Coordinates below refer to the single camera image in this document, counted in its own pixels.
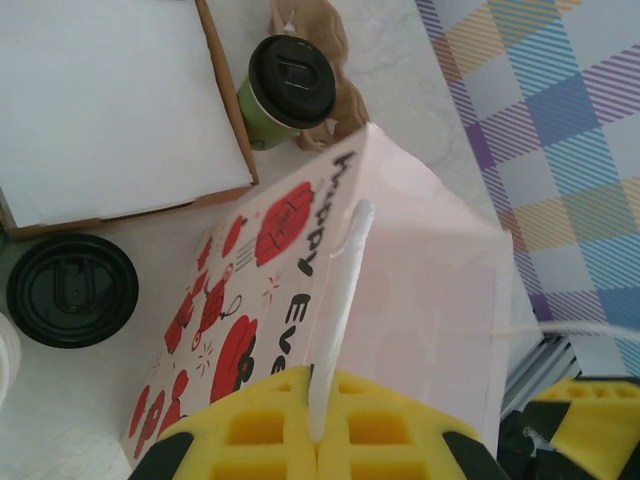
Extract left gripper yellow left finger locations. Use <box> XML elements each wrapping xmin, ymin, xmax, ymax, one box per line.
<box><xmin>128</xmin><ymin>366</ymin><xmax>321</xmax><ymax>480</ymax></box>

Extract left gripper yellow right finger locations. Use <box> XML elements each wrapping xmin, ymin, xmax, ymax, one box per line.
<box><xmin>318</xmin><ymin>368</ymin><xmax>507</xmax><ymax>480</ymax></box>

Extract white paper bag red prints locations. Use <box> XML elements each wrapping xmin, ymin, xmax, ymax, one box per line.
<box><xmin>117</xmin><ymin>122</ymin><xmax>640</xmax><ymax>464</ymax></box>

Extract green coffee cup black lid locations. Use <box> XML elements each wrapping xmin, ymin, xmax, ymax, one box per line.
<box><xmin>237</xmin><ymin>33</ymin><xmax>339</xmax><ymax>151</ymax></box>
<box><xmin>5</xmin><ymin>233</ymin><xmax>140</xmax><ymax>350</ymax></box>

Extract brown cardboard box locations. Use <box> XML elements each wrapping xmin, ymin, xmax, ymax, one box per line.
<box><xmin>0</xmin><ymin>0</ymin><xmax>261</xmax><ymax>244</ymax></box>

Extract brown paper cup carrier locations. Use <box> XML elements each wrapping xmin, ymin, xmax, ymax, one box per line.
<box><xmin>269</xmin><ymin>0</ymin><xmax>371</xmax><ymax>151</ymax></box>

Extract white napkin stack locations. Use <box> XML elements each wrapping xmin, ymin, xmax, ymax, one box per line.
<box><xmin>0</xmin><ymin>0</ymin><xmax>254</xmax><ymax>229</ymax></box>

